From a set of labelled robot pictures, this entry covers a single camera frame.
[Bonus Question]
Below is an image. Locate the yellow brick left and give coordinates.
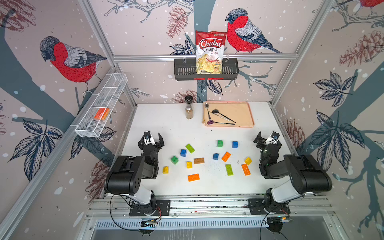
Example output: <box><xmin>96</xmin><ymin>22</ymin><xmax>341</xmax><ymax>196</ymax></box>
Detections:
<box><xmin>163</xmin><ymin>166</ymin><xmax>169</xmax><ymax>174</ymax></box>

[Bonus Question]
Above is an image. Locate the purple spoon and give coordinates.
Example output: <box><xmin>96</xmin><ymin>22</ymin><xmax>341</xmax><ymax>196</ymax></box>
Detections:
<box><xmin>207</xmin><ymin>120</ymin><xmax>235</xmax><ymax>125</ymax></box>

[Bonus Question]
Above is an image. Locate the brown brick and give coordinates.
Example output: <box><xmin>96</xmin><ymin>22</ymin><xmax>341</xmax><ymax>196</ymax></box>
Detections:
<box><xmin>194</xmin><ymin>158</ymin><xmax>205</xmax><ymax>164</ymax></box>

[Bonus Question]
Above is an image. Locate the green square brick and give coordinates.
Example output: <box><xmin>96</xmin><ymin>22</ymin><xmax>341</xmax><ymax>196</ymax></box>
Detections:
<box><xmin>217</xmin><ymin>140</ymin><xmax>224</xmax><ymax>148</ymax></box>
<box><xmin>171</xmin><ymin>156</ymin><xmax>179</xmax><ymax>165</ymax></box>

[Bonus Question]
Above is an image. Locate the yellow brick right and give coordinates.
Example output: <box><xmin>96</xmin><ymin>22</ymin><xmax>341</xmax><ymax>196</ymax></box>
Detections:
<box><xmin>245</xmin><ymin>157</ymin><xmax>252</xmax><ymax>166</ymax></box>

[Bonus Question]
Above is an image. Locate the orange brick front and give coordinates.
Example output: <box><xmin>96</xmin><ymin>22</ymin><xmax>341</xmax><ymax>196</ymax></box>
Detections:
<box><xmin>188</xmin><ymin>174</ymin><xmax>200</xmax><ymax>182</ymax></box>

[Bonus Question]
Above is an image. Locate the orange brick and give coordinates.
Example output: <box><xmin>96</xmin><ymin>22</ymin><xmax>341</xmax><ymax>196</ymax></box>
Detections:
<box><xmin>222</xmin><ymin>152</ymin><xmax>231</xmax><ymax>162</ymax></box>
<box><xmin>241</xmin><ymin>164</ymin><xmax>251</xmax><ymax>176</ymax></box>
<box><xmin>188</xmin><ymin>174</ymin><xmax>200</xmax><ymax>182</ymax></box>

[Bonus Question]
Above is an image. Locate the black wall basket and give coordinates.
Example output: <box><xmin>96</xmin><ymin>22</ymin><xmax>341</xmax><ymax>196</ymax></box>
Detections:
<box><xmin>174</xmin><ymin>57</ymin><xmax>239</xmax><ymax>81</ymax></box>

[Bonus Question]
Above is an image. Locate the white wire wall basket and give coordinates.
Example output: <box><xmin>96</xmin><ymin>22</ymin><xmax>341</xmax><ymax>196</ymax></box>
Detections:
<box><xmin>75</xmin><ymin>73</ymin><xmax>128</xmax><ymax>138</ymax></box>

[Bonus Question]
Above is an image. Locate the lime green flat brick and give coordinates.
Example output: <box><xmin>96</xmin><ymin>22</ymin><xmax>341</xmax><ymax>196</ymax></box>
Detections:
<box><xmin>225</xmin><ymin>164</ymin><xmax>234</xmax><ymax>176</ymax></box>

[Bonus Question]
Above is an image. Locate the Chuba cassava chips bag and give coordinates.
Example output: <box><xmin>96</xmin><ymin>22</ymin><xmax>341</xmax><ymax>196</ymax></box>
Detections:
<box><xmin>196</xmin><ymin>31</ymin><xmax>227</xmax><ymax>75</ymax></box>

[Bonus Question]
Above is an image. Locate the orange block in wire basket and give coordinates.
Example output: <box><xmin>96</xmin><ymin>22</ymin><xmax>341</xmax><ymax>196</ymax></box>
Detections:
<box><xmin>94</xmin><ymin>108</ymin><xmax>110</xmax><ymax>121</ymax></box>

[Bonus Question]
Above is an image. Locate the orange brick centre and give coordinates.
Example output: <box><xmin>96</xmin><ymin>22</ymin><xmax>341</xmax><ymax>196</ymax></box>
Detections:
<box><xmin>222</xmin><ymin>152</ymin><xmax>231</xmax><ymax>162</ymax></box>

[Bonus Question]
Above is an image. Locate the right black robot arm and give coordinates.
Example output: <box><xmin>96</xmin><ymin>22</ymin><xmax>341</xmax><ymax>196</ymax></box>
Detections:
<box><xmin>248</xmin><ymin>132</ymin><xmax>332</xmax><ymax>215</ymax></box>

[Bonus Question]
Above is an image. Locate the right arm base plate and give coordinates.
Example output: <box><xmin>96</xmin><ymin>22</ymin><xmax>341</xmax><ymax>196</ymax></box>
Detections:
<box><xmin>248</xmin><ymin>198</ymin><xmax>291</xmax><ymax>215</ymax></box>

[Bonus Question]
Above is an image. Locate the lime green long brick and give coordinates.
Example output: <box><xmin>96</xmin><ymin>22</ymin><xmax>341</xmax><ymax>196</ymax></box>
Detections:
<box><xmin>186</xmin><ymin>144</ymin><xmax>195</xmax><ymax>154</ymax></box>

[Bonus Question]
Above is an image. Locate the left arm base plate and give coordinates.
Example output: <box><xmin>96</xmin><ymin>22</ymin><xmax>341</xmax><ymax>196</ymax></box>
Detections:
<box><xmin>129</xmin><ymin>200</ymin><xmax>171</xmax><ymax>217</ymax></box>

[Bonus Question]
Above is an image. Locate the black spoon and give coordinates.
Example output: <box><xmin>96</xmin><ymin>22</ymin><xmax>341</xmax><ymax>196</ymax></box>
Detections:
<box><xmin>212</xmin><ymin>109</ymin><xmax>236</xmax><ymax>123</ymax></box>

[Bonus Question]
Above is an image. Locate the blue square brick back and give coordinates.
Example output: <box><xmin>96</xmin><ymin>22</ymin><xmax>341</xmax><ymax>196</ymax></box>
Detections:
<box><xmin>232</xmin><ymin>141</ymin><xmax>239</xmax><ymax>149</ymax></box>

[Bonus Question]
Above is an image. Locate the glass spice shaker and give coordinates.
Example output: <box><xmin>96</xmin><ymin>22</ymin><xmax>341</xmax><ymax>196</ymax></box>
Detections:
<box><xmin>185</xmin><ymin>95</ymin><xmax>194</xmax><ymax>120</ymax></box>

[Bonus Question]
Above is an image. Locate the beige tray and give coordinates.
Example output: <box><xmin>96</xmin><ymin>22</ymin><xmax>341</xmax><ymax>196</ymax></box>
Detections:
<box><xmin>203</xmin><ymin>101</ymin><xmax>255</xmax><ymax>128</ymax></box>

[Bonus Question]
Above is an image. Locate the green square brick back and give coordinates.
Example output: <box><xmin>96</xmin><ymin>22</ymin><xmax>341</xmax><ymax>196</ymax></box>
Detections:
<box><xmin>217</xmin><ymin>140</ymin><xmax>224</xmax><ymax>148</ymax></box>

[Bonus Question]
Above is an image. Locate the small grey spoon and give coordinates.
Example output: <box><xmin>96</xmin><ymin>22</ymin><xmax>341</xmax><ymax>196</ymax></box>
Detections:
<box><xmin>205</xmin><ymin>104</ymin><xmax>212</xmax><ymax>120</ymax></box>

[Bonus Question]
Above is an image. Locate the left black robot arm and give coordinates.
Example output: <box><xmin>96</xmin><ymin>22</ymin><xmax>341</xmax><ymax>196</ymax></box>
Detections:
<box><xmin>104</xmin><ymin>131</ymin><xmax>165</xmax><ymax>217</ymax></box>

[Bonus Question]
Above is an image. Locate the orange flat brick right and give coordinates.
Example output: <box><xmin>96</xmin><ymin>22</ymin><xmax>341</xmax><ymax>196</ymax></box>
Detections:
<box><xmin>241</xmin><ymin>164</ymin><xmax>251</xmax><ymax>176</ymax></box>

